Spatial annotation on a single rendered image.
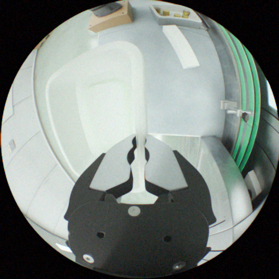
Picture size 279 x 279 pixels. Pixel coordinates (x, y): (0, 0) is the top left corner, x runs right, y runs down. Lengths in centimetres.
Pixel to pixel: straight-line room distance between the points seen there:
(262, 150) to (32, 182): 385
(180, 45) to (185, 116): 34
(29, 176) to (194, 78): 351
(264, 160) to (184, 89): 60
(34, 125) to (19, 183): 176
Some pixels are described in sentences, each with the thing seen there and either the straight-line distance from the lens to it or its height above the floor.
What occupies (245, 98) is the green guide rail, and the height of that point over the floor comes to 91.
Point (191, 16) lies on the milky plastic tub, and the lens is 69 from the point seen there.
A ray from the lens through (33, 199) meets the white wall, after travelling 348.
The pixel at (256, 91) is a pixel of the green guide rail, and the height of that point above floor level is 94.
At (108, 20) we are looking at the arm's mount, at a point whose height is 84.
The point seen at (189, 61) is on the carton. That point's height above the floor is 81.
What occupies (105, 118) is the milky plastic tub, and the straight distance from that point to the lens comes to 19.
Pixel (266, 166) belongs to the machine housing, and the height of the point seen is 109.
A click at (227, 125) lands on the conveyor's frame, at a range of 59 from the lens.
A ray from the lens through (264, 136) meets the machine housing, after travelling 65.
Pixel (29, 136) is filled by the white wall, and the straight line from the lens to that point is 325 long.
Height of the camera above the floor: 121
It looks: 58 degrees down
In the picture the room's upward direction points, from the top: 162 degrees counter-clockwise
